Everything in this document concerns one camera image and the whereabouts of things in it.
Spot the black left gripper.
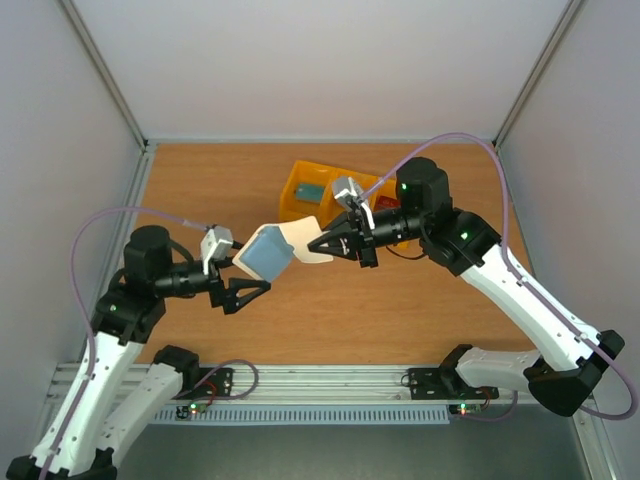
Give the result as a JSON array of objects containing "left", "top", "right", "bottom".
[{"left": 155, "top": 240, "right": 271, "bottom": 315}]

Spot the aluminium front rail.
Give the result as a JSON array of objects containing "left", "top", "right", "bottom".
[{"left": 49, "top": 363, "right": 594, "bottom": 407}]

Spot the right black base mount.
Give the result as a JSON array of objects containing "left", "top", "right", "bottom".
[{"left": 400, "top": 367, "right": 499, "bottom": 402}]

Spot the green card in bin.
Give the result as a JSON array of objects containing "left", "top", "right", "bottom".
[{"left": 294, "top": 183, "right": 325, "bottom": 204}]

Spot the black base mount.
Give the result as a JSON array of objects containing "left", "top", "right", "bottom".
[
  {"left": 400, "top": 367, "right": 499, "bottom": 402},
  {"left": 175, "top": 367, "right": 234, "bottom": 401}
]

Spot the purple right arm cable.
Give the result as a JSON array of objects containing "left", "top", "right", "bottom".
[{"left": 359, "top": 132, "right": 636, "bottom": 420}]

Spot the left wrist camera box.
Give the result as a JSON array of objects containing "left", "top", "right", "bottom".
[{"left": 200, "top": 225, "right": 233, "bottom": 276}]

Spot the grey slotted cable duct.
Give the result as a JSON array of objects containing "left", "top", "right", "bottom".
[{"left": 150, "top": 404, "right": 450, "bottom": 427}]

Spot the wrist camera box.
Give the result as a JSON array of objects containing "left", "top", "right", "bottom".
[
  {"left": 331, "top": 176, "right": 375, "bottom": 229},
  {"left": 200, "top": 225, "right": 233, "bottom": 276}
]

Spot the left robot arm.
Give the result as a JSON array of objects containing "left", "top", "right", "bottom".
[{"left": 6, "top": 225, "right": 271, "bottom": 479}]

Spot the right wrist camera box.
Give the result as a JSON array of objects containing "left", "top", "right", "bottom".
[{"left": 331, "top": 176, "right": 375, "bottom": 229}]

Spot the red card in bin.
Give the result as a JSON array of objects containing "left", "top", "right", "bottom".
[{"left": 375, "top": 196, "right": 399, "bottom": 211}]

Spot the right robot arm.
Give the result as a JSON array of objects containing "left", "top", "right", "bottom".
[{"left": 308, "top": 157, "right": 625, "bottom": 417}]

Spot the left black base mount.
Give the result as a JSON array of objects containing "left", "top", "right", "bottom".
[{"left": 175, "top": 367, "right": 234, "bottom": 401}]

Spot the yellow plastic bin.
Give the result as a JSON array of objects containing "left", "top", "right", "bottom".
[
  {"left": 278, "top": 160, "right": 337, "bottom": 226},
  {"left": 319, "top": 168, "right": 399, "bottom": 228}
]

